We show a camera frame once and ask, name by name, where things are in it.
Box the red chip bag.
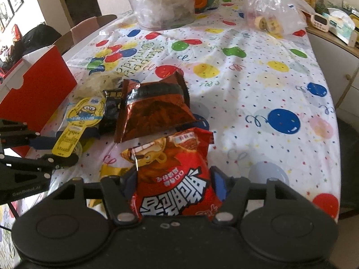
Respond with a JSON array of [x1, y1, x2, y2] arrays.
[[121, 128, 222, 219]]

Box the yellow minion snack pack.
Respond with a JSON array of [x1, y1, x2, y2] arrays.
[[52, 97, 105, 157]]

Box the brown foil snack bag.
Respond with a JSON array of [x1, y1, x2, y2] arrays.
[[114, 71, 196, 143]]

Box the black snack packet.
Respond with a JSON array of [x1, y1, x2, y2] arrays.
[[99, 87, 122, 135]]

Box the red cardboard box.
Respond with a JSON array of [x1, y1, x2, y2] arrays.
[[0, 44, 78, 157]]

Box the balloon print tablecloth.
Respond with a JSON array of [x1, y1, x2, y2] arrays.
[[1, 0, 341, 268]]

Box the black jacket pile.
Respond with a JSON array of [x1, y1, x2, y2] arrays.
[[8, 24, 61, 67]]

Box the wooden chair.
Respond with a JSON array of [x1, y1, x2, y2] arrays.
[[53, 14, 117, 54]]

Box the white cabinet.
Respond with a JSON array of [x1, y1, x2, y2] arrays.
[[305, 27, 359, 110]]

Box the clear bag with white contents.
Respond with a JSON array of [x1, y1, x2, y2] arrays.
[[128, 0, 195, 31]]

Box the clear bag with tape rolls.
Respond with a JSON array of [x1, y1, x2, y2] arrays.
[[245, 0, 315, 36]]

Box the white digital timer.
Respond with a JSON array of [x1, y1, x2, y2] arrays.
[[310, 13, 329, 32]]

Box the tissue box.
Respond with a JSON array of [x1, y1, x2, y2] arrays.
[[323, 8, 358, 47]]

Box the framed wall pictures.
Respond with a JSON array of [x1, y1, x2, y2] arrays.
[[0, 0, 24, 32]]

